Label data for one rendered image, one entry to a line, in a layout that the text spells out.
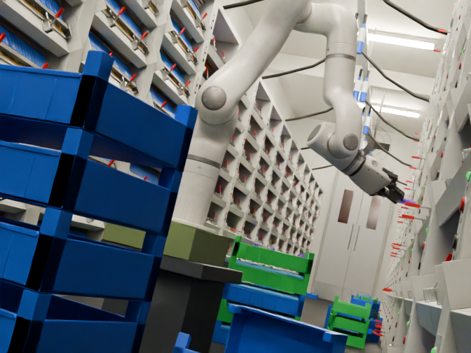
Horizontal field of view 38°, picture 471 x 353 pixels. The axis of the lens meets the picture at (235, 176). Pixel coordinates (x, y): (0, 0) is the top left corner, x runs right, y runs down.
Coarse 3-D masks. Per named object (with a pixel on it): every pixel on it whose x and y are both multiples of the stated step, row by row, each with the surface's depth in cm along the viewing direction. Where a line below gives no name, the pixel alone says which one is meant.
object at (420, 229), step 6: (432, 198) 151; (432, 204) 151; (420, 216) 209; (420, 222) 209; (426, 222) 168; (420, 228) 209; (420, 234) 196; (426, 234) 174; (420, 240) 200; (420, 246) 203
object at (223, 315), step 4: (224, 300) 254; (220, 304) 253; (224, 304) 253; (220, 308) 253; (224, 308) 253; (220, 312) 253; (224, 312) 253; (228, 312) 253; (220, 316) 253; (224, 316) 253; (228, 316) 253; (232, 316) 253; (220, 320) 253; (224, 320) 253; (228, 320) 253; (296, 320) 253
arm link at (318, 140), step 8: (320, 128) 196; (328, 128) 196; (312, 136) 198; (320, 136) 195; (328, 136) 195; (312, 144) 196; (320, 144) 196; (328, 144) 194; (320, 152) 198; (328, 152) 196; (328, 160) 199; (336, 160) 197; (344, 160) 197; (352, 160) 197; (344, 168) 199
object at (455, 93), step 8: (456, 88) 144; (464, 88) 126; (456, 96) 144; (464, 96) 128; (456, 104) 144; (464, 104) 129; (456, 112) 140; (464, 112) 131; (456, 120) 142; (464, 120) 133
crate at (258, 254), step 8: (240, 240) 256; (240, 248) 256; (248, 248) 256; (256, 248) 256; (240, 256) 255; (248, 256) 256; (256, 256) 256; (264, 256) 256; (272, 256) 256; (280, 256) 256; (288, 256) 256; (296, 256) 256; (312, 256) 256; (272, 264) 255; (280, 264) 256; (288, 264) 256; (296, 264) 256; (304, 264) 256; (312, 264) 256; (304, 272) 255
